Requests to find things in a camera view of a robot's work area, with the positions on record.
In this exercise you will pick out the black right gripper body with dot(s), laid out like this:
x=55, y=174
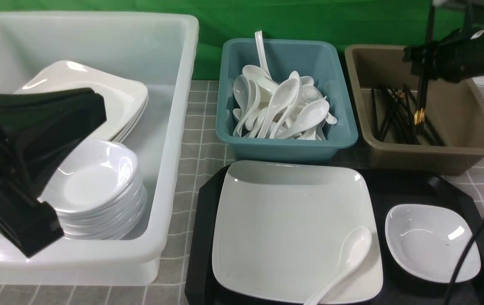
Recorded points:
x=457, y=57

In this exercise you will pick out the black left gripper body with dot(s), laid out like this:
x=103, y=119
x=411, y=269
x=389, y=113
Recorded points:
x=37, y=132

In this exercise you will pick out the black chopstick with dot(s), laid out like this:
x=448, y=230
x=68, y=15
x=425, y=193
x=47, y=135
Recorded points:
x=429, y=33
x=419, y=115

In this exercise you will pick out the small white dish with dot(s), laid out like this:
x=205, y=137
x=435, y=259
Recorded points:
x=426, y=241

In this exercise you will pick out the white spoon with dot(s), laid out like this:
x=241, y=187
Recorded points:
x=285, y=95
x=261, y=52
x=241, y=94
x=310, y=116
x=353, y=252

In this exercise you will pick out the large white square plate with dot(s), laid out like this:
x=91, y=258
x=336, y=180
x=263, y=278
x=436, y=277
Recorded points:
x=279, y=230

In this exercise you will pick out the brown plastic bin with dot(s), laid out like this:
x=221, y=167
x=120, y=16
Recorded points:
x=455, y=110

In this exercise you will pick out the pile of black chopsticks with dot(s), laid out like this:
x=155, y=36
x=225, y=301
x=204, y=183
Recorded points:
x=393, y=112

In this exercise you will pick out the stack of white bowls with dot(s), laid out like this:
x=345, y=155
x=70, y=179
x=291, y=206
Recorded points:
x=97, y=192

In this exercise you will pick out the stack of white square plates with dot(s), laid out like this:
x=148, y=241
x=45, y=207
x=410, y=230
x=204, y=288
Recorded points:
x=125, y=100

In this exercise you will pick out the green backdrop cloth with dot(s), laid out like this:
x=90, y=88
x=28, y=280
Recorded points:
x=339, y=22

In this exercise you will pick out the grey checkered tablecloth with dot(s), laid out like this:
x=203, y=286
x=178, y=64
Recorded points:
x=202, y=154

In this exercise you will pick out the teal plastic bin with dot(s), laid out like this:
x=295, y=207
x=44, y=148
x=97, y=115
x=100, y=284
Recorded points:
x=316, y=59

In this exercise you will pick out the large white plastic tub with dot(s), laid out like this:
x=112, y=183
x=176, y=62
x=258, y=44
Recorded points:
x=155, y=49

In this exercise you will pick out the upright white spoon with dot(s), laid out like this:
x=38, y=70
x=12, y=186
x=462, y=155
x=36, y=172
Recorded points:
x=261, y=52

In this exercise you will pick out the black serving tray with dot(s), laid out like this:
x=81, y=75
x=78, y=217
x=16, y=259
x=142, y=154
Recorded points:
x=387, y=188

